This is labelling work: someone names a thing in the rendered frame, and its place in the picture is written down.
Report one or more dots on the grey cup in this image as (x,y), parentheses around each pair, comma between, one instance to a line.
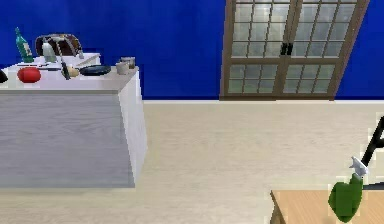
(131,61)

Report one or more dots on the white cup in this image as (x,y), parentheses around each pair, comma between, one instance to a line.
(122,68)

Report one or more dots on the brown glazed double door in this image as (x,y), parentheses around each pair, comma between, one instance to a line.
(283,61)

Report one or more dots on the black frying pan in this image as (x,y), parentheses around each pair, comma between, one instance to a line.
(95,70)

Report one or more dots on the pale potato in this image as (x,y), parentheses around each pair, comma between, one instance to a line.
(73,71)

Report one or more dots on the white kitchen island counter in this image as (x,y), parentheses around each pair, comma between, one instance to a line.
(66,133)

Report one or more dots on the light wooden table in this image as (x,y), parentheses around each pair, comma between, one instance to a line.
(300,208)

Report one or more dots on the white soap bottle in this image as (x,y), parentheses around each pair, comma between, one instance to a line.
(48,53)

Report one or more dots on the red tomato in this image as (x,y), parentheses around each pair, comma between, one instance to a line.
(29,75)

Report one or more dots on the green spray bottle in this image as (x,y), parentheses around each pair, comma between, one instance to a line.
(346,198)

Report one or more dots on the green glass bottle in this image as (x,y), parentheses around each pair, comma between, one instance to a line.
(23,46)

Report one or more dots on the black angled frame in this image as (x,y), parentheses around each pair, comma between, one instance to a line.
(373,143)

